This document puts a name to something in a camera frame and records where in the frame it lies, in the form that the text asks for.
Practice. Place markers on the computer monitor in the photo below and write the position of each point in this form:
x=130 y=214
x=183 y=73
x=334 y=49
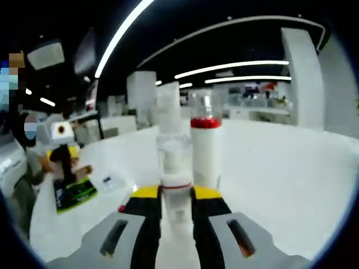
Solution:
x=92 y=95

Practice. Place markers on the long curved ceiling light strip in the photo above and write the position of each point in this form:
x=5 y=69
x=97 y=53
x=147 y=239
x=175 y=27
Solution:
x=98 y=70

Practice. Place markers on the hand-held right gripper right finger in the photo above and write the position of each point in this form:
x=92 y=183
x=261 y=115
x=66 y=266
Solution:
x=207 y=224

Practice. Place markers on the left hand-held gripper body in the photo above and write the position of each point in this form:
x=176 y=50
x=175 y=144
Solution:
x=67 y=137

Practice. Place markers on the white boxy device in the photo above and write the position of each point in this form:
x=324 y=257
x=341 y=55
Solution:
x=12 y=165

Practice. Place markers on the silver green skincare pouch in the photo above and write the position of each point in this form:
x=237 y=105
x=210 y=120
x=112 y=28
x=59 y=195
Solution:
x=75 y=196

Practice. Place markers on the background display screen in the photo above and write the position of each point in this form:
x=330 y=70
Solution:
x=252 y=88

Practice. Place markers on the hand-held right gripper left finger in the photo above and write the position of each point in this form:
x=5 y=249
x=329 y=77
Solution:
x=146 y=224

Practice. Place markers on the person's grey shirt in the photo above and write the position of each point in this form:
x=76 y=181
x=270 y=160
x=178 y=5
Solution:
x=33 y=162

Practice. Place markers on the small clear skincare sachet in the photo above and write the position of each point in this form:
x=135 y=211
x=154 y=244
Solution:
x=109 y=182

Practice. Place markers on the straight ceiling light strip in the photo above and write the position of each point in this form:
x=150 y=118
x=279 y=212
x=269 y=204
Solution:
x=252 y=78
x=238 y=65

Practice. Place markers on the white skincare bottle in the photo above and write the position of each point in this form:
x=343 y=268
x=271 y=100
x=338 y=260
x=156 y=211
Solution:
x=206 y=151

